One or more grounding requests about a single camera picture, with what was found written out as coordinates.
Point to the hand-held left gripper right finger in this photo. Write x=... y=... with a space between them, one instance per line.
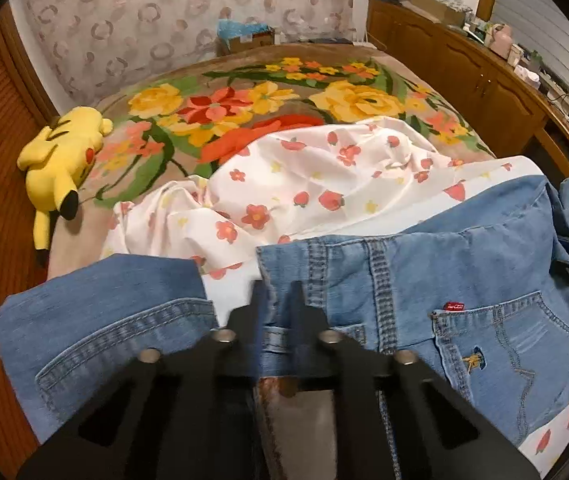
x=364 y=390

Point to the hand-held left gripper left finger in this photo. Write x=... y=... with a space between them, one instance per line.
x=199 y=385

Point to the blue denim pants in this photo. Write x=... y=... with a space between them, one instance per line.
x=404 y=280

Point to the white cloth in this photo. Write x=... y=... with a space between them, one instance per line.
x=529 y=76

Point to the wooden sideboard cabinet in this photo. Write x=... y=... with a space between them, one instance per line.
x=464 y=70

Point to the white strawberry print sheet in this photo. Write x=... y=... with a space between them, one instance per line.
x=324 y=180

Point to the pink jar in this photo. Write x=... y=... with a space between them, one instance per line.
x=498 y=40

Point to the yellow plush toy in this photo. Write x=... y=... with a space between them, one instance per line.
x=62 y=160

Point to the flat cardboard box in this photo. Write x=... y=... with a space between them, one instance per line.
x=437 y=7

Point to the floral blanket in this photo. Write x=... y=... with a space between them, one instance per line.
x=264 y=95

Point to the flat dark item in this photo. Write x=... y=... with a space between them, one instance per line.
x=332 y=41

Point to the cardboard box with blue plastic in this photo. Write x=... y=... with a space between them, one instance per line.
x=244 y=37

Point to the circle patterned wall cloth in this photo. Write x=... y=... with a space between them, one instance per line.
x=164 y=20

